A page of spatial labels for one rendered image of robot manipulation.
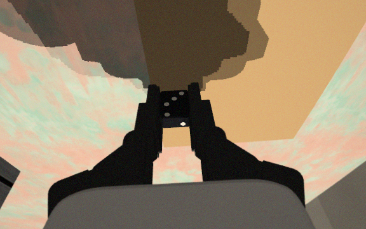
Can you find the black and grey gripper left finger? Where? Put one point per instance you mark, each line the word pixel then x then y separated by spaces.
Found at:
pixel 128 164

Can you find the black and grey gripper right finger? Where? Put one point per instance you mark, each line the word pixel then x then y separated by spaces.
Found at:
pixel 222 159

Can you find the black die with white pips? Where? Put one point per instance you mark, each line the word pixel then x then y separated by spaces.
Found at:
pixel 174 108

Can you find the tan flat mat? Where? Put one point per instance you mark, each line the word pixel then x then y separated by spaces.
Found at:
pixel 263 64

